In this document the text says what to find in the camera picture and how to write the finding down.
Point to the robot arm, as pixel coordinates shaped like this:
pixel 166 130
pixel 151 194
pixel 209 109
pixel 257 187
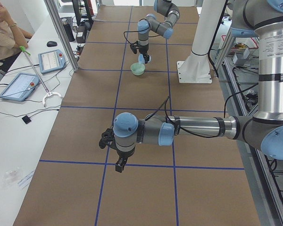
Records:
pixel 263 130
pixel 150 23

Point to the near teach pendant tablet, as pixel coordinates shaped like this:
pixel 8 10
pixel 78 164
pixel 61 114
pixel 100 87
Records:
pixel 20 87

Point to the aluminium frame post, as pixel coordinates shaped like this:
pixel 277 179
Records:
pixel 53 12

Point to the mint green bowl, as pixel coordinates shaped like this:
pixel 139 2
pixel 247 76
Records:
pixel 137 69

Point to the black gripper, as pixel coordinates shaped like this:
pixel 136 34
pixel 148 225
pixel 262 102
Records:
pixel 123 156
pixel 144 50

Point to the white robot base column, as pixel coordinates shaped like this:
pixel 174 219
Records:
pixel 196 68

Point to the green handled reacher grabber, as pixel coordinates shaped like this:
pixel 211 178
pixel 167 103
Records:
pixel 48 92

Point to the teach pendant tablet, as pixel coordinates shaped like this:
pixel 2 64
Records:
pixel 51 61
pixel 20 87

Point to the seated person beige shirt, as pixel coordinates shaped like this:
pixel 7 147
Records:
pixel 12 38

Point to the black water bottle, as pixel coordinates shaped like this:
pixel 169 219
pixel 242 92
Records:
pixel 68 30

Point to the small black square device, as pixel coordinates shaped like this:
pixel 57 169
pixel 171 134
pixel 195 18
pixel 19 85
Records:
pixel 26 119

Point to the far teach pendant tablet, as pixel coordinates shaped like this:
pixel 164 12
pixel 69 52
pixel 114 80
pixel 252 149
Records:
pixel 51 61

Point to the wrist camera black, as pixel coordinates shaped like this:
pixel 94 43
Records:
pixel 107 139
pixel 134 47

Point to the black computer mouse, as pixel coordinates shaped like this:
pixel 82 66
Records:
pixel 51 44

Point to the black power adapter box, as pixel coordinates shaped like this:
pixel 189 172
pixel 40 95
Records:
pixel 81 34

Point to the clear plastic bag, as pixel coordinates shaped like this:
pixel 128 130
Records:
pixel 11 176

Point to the grey metal box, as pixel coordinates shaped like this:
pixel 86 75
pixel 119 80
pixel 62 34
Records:
pixel 241 56

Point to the light blue paper cup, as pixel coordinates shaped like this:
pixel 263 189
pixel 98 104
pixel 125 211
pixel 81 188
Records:
pixel 142 59

